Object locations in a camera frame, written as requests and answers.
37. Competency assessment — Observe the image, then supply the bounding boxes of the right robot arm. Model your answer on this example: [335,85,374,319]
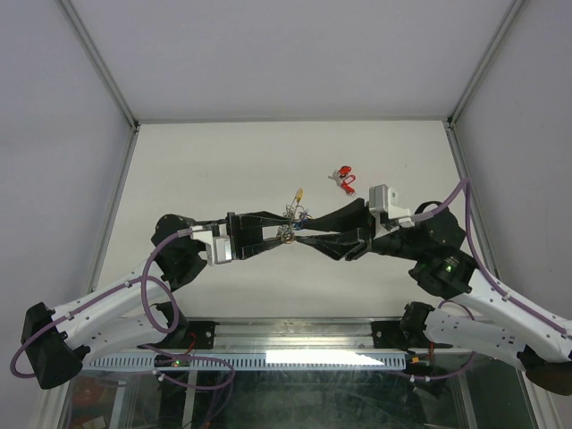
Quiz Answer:
[297,200,571,396]

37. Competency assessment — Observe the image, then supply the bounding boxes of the red tag key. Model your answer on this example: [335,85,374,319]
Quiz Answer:
[340,174,356,197]
[329,165,352,180]

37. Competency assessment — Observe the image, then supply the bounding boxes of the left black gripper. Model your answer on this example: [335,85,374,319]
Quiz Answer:
[199,213,298,261]

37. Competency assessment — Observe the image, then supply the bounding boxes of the red tag key lower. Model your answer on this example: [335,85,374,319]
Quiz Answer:
[340,174,356,197]

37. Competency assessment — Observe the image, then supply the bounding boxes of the red tag key upper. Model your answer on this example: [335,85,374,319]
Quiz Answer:
[329,165,352,180]

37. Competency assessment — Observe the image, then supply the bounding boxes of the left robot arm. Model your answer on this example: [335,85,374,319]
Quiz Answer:
[10,211,290,390]

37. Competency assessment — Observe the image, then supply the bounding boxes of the white slotted cable duct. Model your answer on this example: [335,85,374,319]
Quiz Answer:
[84,349,407,373]

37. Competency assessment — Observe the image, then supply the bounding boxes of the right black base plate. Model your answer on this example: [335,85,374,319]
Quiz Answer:
[370,320,426,351]

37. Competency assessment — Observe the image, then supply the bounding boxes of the aluminium mounting rail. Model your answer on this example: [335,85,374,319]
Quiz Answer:
[55,315,537,354]

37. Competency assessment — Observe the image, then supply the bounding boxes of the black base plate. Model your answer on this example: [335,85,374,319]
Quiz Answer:
[138,317,219,349]
[370,320,426,351]

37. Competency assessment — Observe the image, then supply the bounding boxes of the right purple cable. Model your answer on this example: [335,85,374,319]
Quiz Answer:
[408,177,572,383]

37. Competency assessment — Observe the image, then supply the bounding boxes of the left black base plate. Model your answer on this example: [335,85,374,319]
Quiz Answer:
[138,317,219,349]

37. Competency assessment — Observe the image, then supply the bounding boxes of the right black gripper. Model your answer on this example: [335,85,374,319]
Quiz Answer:
[296,199,425,262]

